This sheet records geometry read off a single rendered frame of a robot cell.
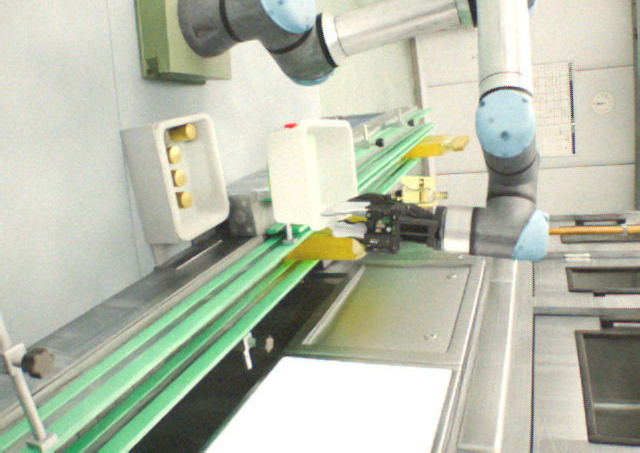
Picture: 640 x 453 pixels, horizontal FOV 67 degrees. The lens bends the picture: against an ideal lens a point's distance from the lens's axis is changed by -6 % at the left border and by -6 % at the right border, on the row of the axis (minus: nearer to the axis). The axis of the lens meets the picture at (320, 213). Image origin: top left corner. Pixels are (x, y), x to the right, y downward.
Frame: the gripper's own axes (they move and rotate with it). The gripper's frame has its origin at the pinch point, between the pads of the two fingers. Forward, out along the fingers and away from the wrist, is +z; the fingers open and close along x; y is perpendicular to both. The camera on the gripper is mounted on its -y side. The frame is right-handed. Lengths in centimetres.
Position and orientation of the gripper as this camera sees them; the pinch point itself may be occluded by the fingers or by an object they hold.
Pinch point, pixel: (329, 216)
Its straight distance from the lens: 87.9
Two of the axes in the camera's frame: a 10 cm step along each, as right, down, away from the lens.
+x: 0.0, 9.8, 2.0
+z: -9.2, -0.8, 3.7
